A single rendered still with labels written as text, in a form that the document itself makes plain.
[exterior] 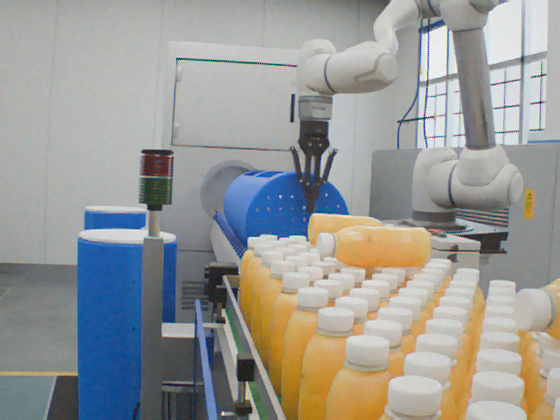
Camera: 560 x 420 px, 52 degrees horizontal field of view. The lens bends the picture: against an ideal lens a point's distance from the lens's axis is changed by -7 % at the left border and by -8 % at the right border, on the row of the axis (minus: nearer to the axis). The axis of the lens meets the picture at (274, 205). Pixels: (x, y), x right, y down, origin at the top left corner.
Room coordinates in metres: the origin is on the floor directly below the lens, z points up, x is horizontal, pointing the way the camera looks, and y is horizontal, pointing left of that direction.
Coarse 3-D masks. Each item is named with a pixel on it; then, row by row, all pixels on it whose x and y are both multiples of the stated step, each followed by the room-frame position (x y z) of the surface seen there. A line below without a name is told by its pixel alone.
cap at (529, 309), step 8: (520, 296) 0.52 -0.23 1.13; (528, 296) 0.51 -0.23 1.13; (536, 296) 0.50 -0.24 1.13; (544, 296) 0.50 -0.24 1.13; (520, 304) 0.52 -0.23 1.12; (528, 304) 0.51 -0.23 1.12; (536, 304) 0.50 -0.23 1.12; (544, 304) 0.50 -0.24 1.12; (520, 312) 0.52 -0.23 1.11; (528, 312) 0.50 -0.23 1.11; (536, 312) 0.49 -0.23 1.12; (544, 312) 0.50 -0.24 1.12; (520, 320) 0.52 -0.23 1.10; (528, 320) 0.50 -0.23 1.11; (536, 320) 0.49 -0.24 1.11; (544, 320) 0.50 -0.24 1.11; (520, 328) 0.51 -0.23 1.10; (528, 328) 0.50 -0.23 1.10; (536, 328) 0.50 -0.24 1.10; (544, 328) 0.50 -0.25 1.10
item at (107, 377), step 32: (96, 256) 1.55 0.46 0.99; (128, 256) 1.54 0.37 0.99; (96, 288) 1.55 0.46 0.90; (128, 288) 1.54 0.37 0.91; (96, 320) 1.55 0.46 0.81; (128, 320) 1.54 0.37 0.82; (96, 352) 1.55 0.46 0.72; (128, 352) 1.54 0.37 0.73; (96, 384) 1.55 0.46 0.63; (128, 384) 1.54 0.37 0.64; (96, 416) 1.55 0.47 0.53; (128, 416) 1.54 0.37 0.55
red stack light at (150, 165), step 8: (144, 160) 1.09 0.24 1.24; (152, 160) 1.08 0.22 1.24; (160, 160) 1.08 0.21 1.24; (168, 160) 1.09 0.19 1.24; (144, 168) 1.08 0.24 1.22; (152, 168) 1.08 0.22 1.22; (160, 168) 1.08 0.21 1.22; (168, 168) 1.09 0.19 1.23; (144, 176) 1.09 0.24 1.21; (160, 176) 1.08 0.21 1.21; (168, 176) 1.09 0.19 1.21
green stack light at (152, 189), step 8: (152, 176) 1.10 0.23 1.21; (144, 184) 1.08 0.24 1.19; (152, 184) 1.08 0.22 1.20; (160, 184) 1.08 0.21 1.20; (168, 184) 1.10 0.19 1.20; (144, 192) 1.08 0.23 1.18; (152, 192) 1.08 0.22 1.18; (160, 192) 1.08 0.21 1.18; (168, 192) 1.10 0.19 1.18; (144, 200) 1.08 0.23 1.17; (152, 200) 1.08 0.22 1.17; (160, 200) 1.08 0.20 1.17; (168, 200) 1.10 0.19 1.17
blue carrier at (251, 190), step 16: (240, 176) 2.42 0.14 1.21; (256, 176) 2.01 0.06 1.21; (272, 176) 1.67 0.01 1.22; (288, 176) 1.61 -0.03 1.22; (320, 176) 1.63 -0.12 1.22; (240, 192) 1.95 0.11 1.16; (256, 192) 1.61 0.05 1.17; (272, 192) 1.61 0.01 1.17; (288, 192) 1.62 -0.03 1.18; (320, 192) 1.63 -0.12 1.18; (336, 192) 1.63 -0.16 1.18; (224, 208) 2.40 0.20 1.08; (240, 208) 1.77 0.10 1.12; (272, 208) 1.61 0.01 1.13; (288, 208) 1.61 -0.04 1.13; (304, 208) 1.62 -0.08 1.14; (320, 208) 1.63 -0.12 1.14; (336, 208) 1.63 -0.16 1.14; (240, 224) 1.73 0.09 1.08; (256, 224) 1.60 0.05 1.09; (272, 224) 1.61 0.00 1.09; (288, 224) 1.61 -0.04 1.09; (304, 224) 1.62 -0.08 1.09
